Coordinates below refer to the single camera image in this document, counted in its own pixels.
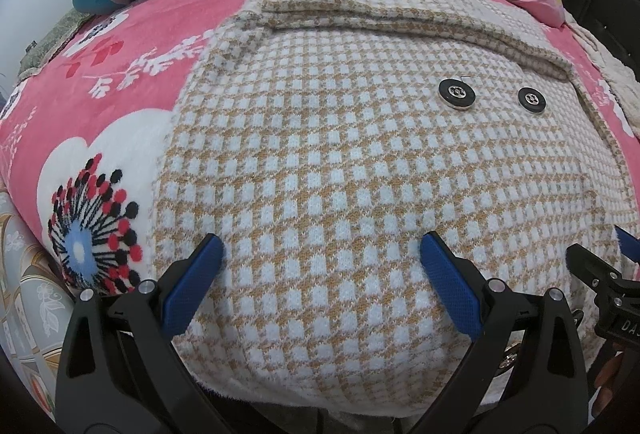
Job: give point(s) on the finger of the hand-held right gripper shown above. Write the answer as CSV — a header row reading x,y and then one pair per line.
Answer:
x,y
629,244
592,266

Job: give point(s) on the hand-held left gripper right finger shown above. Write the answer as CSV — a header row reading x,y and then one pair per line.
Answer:
x,y
450,286

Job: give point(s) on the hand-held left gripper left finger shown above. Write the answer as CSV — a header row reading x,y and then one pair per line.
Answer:
x,y
192,284

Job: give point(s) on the beige white checked jacket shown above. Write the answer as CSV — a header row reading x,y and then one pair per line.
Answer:
x,y
350,163

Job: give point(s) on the person's right hand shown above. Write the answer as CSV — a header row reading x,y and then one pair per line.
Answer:
x,y
612,371

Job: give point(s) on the cream fleece cloth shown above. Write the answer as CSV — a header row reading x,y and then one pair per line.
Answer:
x,y
620,73

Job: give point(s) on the pink floral blanket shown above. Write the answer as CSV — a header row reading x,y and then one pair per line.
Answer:
x,y
125,43

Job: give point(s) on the grey textured mat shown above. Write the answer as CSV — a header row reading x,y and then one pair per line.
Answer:
x,y
50,43

